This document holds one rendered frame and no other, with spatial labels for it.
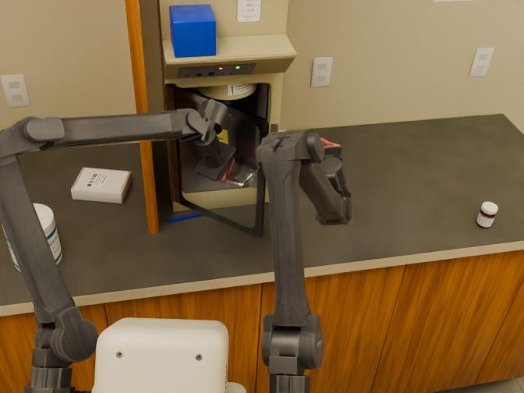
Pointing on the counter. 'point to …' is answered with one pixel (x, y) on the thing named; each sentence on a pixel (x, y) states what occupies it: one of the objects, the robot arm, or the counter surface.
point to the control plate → (216, 70)
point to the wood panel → (142, 109)
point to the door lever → (239, 181)
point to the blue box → (192, 30)
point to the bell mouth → (230, 92)
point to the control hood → (237, 54)
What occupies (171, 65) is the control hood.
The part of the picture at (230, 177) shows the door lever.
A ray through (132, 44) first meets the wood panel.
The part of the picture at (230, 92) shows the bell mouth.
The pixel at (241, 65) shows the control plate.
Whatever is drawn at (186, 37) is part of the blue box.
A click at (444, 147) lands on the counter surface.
